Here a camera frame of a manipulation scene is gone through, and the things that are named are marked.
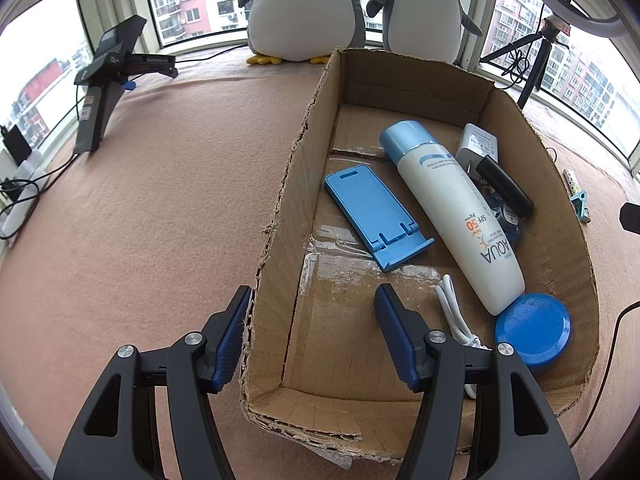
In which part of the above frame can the white bottle with blue cap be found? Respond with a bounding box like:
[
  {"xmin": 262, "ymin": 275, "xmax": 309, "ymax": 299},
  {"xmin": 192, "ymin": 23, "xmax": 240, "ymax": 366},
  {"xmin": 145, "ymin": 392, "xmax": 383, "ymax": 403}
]
[{"xmin": 379, "ymin": 120, "xmax": 526, "ymax": 316}]

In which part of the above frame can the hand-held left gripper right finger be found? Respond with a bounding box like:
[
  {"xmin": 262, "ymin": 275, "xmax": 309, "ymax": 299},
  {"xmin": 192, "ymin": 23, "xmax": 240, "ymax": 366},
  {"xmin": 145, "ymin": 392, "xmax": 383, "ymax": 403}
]
[{"xmin": 375, "ymin": 283, "xmax": 581, "ymax": 480}]

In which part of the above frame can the teal plastic clip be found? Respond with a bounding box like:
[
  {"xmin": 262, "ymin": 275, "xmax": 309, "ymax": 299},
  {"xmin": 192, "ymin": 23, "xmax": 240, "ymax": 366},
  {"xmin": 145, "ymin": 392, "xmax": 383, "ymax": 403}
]
[{"xmin": 569, "ymin": 189, "xmax": 592, "ymax": 224}]

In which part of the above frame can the large penguin plush toy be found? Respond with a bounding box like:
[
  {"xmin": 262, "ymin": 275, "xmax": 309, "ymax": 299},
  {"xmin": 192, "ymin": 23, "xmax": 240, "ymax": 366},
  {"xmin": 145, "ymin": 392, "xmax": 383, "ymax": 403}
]
[{"xmin": 237, "ymin": 0, "xmax": 386, "ymax": 66}]

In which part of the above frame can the black ring light cable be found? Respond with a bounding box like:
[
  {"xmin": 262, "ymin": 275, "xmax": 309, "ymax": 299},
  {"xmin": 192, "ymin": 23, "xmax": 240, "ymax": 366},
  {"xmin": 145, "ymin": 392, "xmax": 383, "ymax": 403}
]
[{"xmin": 500, "ymin": 35, "xmax": 532, "ymax": 82}]

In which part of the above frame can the black tripod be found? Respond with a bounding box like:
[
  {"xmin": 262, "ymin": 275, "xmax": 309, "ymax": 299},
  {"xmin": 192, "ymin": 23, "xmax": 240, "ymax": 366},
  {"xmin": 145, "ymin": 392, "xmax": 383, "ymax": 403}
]
[{"xmin": 480, "ymin": 17, "xmax": 571, "ymax": 111}]

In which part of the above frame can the black camera on stand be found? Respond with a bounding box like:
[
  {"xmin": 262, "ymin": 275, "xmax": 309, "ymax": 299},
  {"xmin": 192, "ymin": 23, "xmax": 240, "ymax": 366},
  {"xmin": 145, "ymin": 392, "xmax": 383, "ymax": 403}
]
[{"xmin": 74, "ymin": 15, "xmax": 178, "ymax": 155}]

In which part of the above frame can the small penguin plush toy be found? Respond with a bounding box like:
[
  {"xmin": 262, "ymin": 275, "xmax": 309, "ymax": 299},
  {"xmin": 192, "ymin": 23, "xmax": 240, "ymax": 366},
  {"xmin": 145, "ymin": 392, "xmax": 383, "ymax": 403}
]
[{"xmin": 366, "ymin": 0, "xmax": 483, "ymax": 66}]

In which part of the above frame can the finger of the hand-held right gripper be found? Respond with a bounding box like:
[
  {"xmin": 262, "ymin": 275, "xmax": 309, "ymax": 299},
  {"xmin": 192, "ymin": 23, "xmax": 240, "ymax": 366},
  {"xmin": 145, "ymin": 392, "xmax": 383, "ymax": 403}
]
[{"xmin": 619, "ymin": 202, "xmax": 640, "ymax": 234}]

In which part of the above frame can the black rectangular bar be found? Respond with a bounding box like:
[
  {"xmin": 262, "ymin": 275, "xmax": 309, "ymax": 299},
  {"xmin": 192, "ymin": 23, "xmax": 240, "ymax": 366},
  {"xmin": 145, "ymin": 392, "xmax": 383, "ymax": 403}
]
[{"xmin": 475, "ymin": 156, "xmax": 535, "ymax": 218}]

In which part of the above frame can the pink blanket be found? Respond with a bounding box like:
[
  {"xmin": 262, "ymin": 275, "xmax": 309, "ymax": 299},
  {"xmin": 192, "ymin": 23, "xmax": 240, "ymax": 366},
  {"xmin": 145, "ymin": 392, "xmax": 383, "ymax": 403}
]
[{"xmin": 0, "ymin": 47, "xmax": 640, "ymax": 480}]

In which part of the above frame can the blue folding phone stand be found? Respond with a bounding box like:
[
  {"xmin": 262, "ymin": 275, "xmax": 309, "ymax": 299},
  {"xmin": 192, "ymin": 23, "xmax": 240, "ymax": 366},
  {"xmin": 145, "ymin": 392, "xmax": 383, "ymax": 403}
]
[{"xmin": 324, "ymin": 167, "xmax": 436, "ymax": 272}]

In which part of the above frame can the blue round tape measure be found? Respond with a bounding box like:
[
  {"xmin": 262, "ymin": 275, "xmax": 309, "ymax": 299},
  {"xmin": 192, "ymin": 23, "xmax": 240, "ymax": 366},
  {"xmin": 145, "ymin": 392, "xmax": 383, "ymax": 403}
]
[{"xmin": 495, "ymin": 292, "xmax": 572, "ymax": 375}]

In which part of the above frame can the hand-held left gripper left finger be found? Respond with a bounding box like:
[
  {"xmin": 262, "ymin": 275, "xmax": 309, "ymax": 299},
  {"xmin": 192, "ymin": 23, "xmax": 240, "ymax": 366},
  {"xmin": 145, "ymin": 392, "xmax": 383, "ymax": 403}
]
[{"xmin": 52, "ymin": 285, "xmax": 252, "ymax": 480}]

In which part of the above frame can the white cable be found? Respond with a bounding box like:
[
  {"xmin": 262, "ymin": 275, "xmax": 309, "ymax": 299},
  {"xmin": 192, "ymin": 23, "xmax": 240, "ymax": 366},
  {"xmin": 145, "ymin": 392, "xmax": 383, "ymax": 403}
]
[{"xmin": 435, "ymin": 274, "xmax": 493, "ymax": 401}]

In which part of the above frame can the cardboard box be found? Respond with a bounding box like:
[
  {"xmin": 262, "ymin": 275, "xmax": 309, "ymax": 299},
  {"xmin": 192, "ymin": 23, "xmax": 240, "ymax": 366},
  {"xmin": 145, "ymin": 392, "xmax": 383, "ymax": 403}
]
[{"xmin": 239, "ymin": 47, "xmax": 601, "ymax": 463}]

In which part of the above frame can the black charger block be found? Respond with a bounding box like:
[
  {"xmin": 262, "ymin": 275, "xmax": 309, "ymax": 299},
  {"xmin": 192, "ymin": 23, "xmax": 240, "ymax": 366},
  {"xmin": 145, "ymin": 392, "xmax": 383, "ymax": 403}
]
[{"xmin": 0, "ymin": 125, "xmax": 33, "ymax": 166}]

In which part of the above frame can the white power strip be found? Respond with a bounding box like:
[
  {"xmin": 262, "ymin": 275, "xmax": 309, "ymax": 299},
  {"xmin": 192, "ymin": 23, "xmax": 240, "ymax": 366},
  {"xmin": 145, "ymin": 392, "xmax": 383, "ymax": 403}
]
[{"xmin": 0, "ymin": 152, "xmax": 51, "ymax": 241}]

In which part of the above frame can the white power adapter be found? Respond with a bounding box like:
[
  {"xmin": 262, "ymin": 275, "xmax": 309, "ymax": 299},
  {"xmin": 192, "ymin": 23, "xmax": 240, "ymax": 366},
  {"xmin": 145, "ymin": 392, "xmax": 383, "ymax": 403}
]
[{"xmin": 455, "ymin": 122, "xmax": 501, "ymax": 183}]

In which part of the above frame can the dark blue patterned pouch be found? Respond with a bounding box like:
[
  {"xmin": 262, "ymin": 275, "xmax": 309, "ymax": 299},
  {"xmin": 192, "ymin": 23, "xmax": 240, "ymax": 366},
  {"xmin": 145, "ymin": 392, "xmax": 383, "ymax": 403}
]
[{"xmin": 487, "ymin": 192, "xmax": 523, "ymax": 251}]

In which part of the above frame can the thin black cable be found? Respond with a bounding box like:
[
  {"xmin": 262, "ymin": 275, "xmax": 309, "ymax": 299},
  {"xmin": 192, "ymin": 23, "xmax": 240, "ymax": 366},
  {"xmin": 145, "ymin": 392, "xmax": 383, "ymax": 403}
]
[{"xmin": 550, "ymin": 302, "xmax": 640, "ymax": 451}]

